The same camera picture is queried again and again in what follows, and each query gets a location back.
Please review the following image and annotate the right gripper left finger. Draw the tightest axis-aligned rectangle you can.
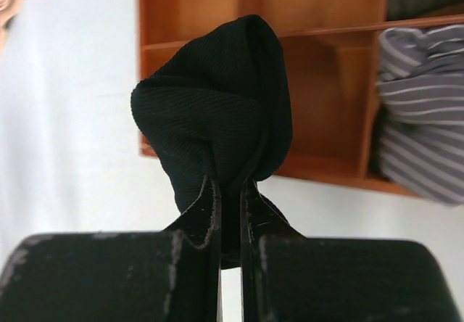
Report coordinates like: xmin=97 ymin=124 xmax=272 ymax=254
xmin=1 ymin=178 xmax=222 ymax=321

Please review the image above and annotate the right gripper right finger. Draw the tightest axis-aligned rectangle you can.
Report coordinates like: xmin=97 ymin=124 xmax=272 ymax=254
xmin=240 ymin=181 xmax=455 ymax=321

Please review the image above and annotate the black underwear beige waistband front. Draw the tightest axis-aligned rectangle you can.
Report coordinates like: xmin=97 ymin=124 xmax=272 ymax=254
xmin=130 ymin=15 xmax=293 ymax=269

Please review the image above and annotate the grey striped boxer underwear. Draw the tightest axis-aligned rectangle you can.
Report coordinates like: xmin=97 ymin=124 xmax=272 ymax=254
xmin=375 ymin=24 xmax=463 ymax=206

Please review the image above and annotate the wooden compartment tray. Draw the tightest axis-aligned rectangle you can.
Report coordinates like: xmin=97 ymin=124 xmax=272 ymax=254
xmin=138 ymin=0 xmax=463 ymax=194

